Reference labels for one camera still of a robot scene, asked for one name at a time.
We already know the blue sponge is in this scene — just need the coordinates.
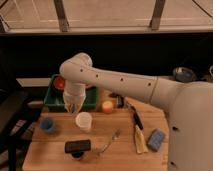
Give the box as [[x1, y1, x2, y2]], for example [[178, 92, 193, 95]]
[[147, 129, 166, 152]]

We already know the metal bowl in background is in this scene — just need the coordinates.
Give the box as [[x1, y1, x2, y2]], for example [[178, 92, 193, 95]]
[[173, 67, 196, 83]]

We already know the black brush block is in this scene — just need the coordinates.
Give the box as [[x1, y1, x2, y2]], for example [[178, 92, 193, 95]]
[[64, 139, 91, 158]]

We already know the orange round fruit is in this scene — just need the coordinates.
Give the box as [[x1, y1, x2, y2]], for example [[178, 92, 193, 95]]
[[101, 101, 114, 114]]

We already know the black handled knife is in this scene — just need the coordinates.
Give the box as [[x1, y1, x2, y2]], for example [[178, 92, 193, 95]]
[[126, 101, 143, 130]]

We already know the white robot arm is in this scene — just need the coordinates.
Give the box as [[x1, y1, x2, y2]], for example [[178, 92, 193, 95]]
[[60, 53, 213, 171]]

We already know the dark brown chain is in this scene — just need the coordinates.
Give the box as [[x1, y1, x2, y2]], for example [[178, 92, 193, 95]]
[[108, 92, 122, 99]]

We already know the silver metal fork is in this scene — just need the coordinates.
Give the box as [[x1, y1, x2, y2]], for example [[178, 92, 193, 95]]
[[98, 130, 121, 156]]

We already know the blue plastic cup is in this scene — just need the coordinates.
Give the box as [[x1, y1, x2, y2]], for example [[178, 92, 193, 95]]
[[39, 117, 55, 134]]

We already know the small dark block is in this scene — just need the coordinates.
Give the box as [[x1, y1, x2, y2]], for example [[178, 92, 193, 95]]
[[117, 96, 124, 108]]

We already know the green plastic tray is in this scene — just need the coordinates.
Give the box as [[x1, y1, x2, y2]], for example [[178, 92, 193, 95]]
[[44, 74, 98, 112]]

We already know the white paper cup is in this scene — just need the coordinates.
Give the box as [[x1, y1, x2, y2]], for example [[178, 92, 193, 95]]
[[75, 112, 92, 132]]

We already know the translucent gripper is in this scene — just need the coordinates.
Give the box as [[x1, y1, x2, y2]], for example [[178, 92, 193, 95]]
[[63, 92, 86, 107]]

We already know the black chair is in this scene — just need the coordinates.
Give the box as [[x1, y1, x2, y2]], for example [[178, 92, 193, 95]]
[[0, 51, 41, 171]]

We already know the red frying pan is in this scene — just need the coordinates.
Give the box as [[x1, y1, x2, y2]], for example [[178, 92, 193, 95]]
[[53, 76, 65, 91]]

